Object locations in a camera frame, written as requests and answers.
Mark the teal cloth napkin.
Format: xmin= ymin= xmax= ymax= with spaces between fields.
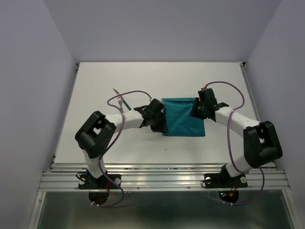
xmin=163 ymin=98 xmax=205 ymax=137

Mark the aluminium frame rail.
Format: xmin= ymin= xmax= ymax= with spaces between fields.
xmin=39 ymin=163 xmax=290 ymax=192

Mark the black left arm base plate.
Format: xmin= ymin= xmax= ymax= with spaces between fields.
xmin=76 ymin=173 xmax=121 ymax=190

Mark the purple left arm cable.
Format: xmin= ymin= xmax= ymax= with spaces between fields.
xmin=91 ymin=90 xmax=153 ymax=208

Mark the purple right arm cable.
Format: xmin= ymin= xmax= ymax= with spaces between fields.
xmin=201 ymin=81 xmax=265 ymax=206

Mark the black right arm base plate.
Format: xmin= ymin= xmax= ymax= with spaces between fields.
xmin=201 ymin=173 xmax=248 ymax=189

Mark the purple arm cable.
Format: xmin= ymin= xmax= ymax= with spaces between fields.
xmin=201 ymin=81 xmax=265 ymax=206
xmin=91 ymin=90 xmax=153 ymax=208

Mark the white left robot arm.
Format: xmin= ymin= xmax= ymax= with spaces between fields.
xmin=75 ymin=99 xmax=167 ymax=188

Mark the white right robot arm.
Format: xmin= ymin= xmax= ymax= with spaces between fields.
xmin=190 ymin=88 xmax=283 ymax=186

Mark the teal handled fork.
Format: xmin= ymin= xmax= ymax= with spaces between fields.
xmin=117 ymin=94 xmax=123 ymax=114

